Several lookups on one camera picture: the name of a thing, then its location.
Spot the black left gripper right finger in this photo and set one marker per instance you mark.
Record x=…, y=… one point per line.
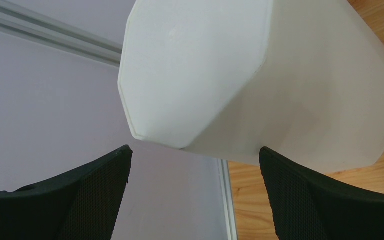
x=308, y=205

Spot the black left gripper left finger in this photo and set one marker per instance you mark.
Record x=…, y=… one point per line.
x=81, y=204

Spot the white translucent bin liner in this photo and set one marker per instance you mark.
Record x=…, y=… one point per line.
x=225, y=78

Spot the left aluminium frame post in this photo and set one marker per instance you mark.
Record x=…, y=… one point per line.
x=32, y=26

